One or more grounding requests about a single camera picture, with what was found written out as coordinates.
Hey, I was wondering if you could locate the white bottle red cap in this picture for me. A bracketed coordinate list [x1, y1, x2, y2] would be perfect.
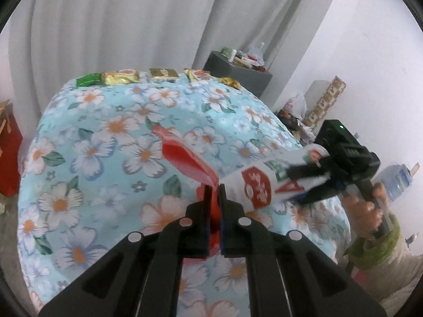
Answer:
[196, 144, 331, 258]

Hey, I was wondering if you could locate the red plastic wrapper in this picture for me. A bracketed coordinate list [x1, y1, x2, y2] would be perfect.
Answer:
[152, 125, 219, 189]

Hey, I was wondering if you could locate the person right hand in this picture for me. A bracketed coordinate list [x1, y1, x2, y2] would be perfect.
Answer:
[341, 195, 386, 240]

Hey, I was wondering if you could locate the blue water jug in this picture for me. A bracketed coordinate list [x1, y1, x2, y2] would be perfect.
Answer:
[376, 164, 418, 203]

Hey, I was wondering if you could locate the green fluffy sleeve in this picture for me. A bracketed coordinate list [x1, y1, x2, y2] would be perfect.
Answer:
[345, 212, 401, 271]

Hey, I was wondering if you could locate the dark grey cabinet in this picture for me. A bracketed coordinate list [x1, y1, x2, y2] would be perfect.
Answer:
[203, 51, 273, 98]

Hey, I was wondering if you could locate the floral light blue tablecloth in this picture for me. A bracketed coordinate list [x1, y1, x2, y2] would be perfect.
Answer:
[16, 69, 352, 317]

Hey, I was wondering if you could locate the crumpled gold wrapper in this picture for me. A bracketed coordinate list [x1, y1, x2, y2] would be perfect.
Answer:
[219, 77, 242, 90]

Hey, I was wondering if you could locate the clear plastic bag on cabinet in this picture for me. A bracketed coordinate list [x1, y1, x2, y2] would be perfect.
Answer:
[248, 42, 265, 67]

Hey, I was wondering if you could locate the white small bottle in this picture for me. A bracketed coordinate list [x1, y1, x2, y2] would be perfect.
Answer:
[228, 49, 237, 62]

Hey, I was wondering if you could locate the orange yellow snack packet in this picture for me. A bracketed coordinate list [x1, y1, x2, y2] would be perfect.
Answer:
[184, 68, 211, 84]

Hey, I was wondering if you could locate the gold box packet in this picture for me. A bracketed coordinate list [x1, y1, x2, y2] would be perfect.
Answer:
[149, 68, 179, 82]

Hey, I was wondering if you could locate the red gift bag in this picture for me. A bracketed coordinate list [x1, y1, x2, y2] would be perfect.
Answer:
[0, 100, 22, 197]

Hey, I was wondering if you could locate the green snack packet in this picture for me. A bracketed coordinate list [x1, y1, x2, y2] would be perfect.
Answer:
[76, 73, 103, 87]

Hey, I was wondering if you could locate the grey curtain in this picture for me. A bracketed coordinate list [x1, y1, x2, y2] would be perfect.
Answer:
[8, 0, 333, 134]

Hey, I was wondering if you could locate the white bag by wall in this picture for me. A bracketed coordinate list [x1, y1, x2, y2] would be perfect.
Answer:
[284, 93, 307, 120]

